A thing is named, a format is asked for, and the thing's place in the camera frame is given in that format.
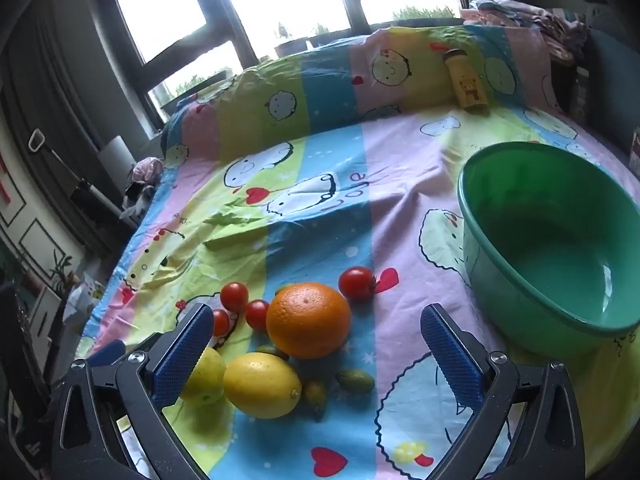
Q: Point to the colourful cartoon bed sheet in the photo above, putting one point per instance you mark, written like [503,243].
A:
[325,185]

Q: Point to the black and white cloth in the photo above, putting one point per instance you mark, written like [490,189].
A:
[136,200]

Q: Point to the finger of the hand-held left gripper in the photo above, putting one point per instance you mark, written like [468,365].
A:
[107,352]

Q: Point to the pile of clothes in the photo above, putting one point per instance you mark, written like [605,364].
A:
[525,15]

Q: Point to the yellow lemon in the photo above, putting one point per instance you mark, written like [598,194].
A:
[262,385]

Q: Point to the white cylinder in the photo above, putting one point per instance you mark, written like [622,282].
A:
[117,157]

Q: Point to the pink cloth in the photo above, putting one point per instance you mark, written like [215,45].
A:
[146,167]

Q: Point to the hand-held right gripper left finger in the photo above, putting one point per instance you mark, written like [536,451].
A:
[180,355]

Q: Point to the green plastic basin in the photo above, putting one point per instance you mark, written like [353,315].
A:
[550,260]

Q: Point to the white plastic bag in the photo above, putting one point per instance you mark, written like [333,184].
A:
[85,292]

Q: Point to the dark teal sofa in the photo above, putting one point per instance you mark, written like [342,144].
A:
[612,75]

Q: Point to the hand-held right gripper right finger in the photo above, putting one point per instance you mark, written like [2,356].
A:
[450,355]

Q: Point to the white cabinet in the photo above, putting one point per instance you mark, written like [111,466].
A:
[45,307]

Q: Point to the dark-framed window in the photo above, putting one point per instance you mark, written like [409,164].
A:
[280,0]

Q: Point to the red cherry tomato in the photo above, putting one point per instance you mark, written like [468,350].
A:
[234,296]
[221,322]
[257,315]
[357,284]

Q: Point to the orange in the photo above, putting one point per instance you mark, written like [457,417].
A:
[308,320]

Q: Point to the yellow cartoon bottle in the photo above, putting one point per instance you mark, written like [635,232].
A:
[467,87]

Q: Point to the small green houseplant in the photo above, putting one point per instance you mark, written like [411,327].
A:
[62,270]

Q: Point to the dark bottle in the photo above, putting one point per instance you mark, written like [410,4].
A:
[580,90]

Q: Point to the yellow-green lemon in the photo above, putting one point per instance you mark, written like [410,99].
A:
[210,375]

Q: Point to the planter with green plants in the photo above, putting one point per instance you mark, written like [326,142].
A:
[197,85]
[305,42]
[425,12]

